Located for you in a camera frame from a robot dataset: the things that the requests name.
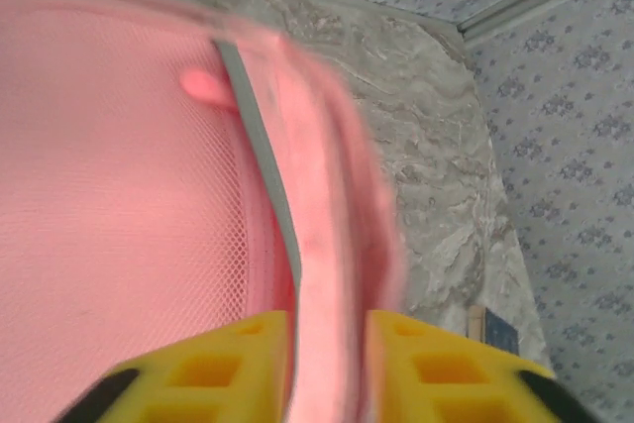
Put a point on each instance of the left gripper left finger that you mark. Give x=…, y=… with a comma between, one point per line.
x=208, y=383

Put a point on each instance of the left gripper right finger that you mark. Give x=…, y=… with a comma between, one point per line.
x=455, y=383

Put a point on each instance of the dark blue barcode book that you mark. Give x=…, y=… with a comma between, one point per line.
x=497, y=334

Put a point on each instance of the pink student backpack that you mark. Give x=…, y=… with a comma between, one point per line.
x=124, y=170

